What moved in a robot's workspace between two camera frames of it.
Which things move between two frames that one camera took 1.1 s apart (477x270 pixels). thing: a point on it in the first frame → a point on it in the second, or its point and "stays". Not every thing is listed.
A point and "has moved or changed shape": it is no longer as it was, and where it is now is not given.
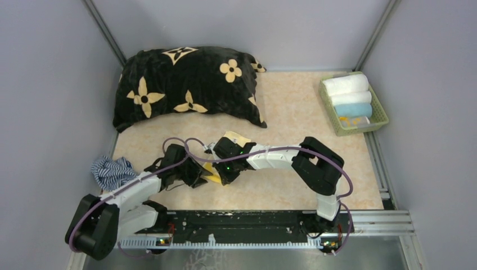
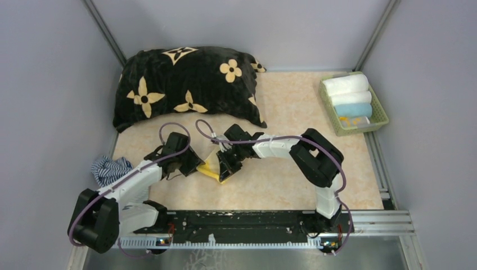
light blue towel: (354, 109) stays
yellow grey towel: (353, 122) stays
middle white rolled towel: (352, 98) stays
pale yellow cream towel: (240, 140) has moved or changed shape
